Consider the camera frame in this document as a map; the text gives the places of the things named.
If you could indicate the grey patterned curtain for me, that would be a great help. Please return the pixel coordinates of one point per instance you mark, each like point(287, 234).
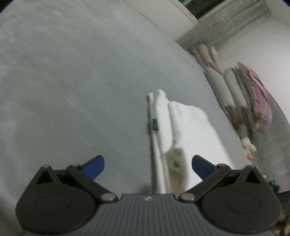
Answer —
point(226, 22)

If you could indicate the white t-shirt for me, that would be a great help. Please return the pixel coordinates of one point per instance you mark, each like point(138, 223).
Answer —
point(194, 131)

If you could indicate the grey folded quilt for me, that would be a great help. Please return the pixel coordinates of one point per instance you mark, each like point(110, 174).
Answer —
point(218, 88)

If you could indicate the mauve folded blanket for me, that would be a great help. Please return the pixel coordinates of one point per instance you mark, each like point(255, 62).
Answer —
point(204, 54)

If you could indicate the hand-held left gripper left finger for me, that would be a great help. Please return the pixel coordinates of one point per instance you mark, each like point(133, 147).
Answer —
point(95, 167)

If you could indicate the stuffed duck toy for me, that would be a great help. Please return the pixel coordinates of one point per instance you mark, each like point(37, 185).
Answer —
point(247, 143)

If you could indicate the pink ruffled pillow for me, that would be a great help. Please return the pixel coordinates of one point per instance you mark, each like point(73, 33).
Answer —
point(258, 97)

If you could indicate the white framed window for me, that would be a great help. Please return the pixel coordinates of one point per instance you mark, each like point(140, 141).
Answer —
point(194, 9)

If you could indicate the grey bed blanket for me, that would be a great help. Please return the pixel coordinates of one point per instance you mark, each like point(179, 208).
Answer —
point(79, 79)

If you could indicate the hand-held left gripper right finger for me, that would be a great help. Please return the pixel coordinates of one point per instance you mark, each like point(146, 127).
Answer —
point(200, 166)

